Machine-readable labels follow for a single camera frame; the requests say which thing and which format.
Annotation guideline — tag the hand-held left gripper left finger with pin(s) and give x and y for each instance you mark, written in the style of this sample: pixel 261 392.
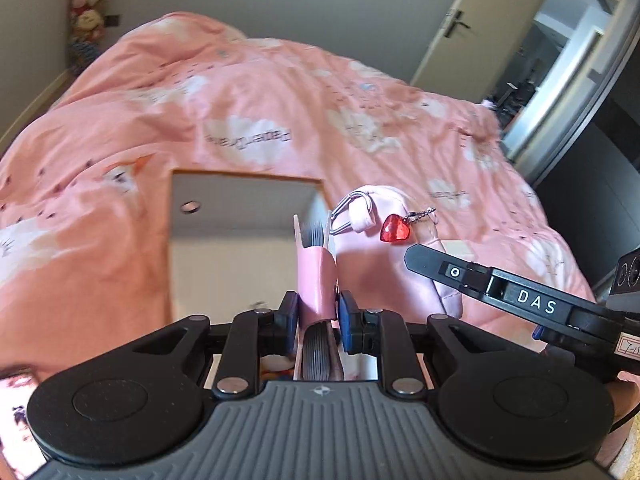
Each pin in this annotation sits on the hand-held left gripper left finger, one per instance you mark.
pixel 291 321

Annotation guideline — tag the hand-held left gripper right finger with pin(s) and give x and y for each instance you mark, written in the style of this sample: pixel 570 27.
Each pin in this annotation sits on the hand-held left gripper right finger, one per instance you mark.
pixel 346 326

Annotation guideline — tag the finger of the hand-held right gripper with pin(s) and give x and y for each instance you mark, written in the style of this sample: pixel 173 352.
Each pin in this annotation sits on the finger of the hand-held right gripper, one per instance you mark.
pixel 537 333
pixel 450 271

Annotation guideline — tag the pink satin pouch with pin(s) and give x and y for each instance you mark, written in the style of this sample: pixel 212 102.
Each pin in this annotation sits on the pink satin pouch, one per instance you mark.
pixel 395 275

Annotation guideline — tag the white cardboard box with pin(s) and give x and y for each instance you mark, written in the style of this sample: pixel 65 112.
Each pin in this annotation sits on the white cardboard box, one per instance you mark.
pixel 235 245

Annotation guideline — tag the person's right forearm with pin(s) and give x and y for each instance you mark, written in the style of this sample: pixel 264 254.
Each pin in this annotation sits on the person's right forearm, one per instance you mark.
pixel 622 402

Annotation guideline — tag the red heart charm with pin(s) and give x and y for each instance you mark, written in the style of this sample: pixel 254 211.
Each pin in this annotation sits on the red heart charm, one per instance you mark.
pixel 395 229

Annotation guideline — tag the silver carabiner clip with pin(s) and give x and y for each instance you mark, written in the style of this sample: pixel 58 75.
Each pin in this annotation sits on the silver carabiner clip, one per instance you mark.
pixel 345 210

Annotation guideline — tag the dark wardrobe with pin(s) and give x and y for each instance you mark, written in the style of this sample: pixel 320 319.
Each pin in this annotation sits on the dark wardrobe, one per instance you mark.
pixel 595 210

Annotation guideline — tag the pink printed blanket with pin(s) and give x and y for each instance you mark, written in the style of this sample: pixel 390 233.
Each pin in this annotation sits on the pink printed blanket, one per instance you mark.
pixel 280 105

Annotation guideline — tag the cream room door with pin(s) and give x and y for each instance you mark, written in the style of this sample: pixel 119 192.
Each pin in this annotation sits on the cream room door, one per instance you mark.
pixel 465 55

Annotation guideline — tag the hanging plush toys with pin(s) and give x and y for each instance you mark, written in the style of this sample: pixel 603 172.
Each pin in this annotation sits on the hanging plush toys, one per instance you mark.
pixel 89 0

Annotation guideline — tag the silver sliding door frame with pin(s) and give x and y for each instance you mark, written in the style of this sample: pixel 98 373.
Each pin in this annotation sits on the silver sliding door frame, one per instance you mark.
pixel 575 125

